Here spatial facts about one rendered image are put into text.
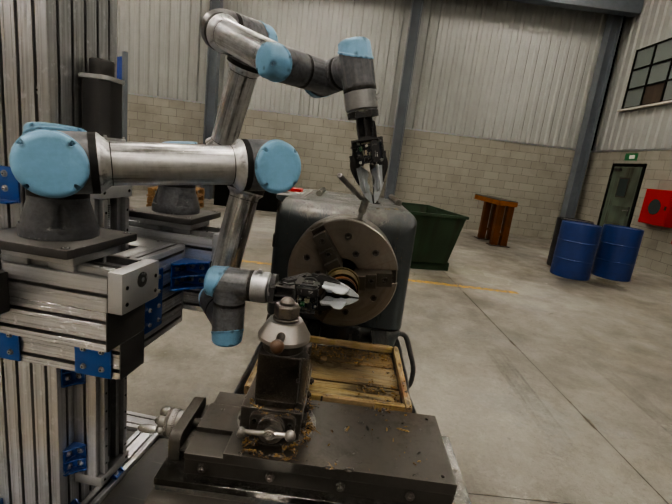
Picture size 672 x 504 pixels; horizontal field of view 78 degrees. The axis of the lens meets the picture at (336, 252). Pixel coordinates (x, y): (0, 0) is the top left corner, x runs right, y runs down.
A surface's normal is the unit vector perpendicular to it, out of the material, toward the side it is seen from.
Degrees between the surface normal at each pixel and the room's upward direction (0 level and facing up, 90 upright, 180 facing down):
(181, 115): 90
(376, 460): 0
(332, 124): 90
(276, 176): 89
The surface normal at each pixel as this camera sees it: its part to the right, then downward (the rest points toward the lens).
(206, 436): 0.12, -0.97
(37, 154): 0.37, 0.26
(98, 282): -0.15, 0.20
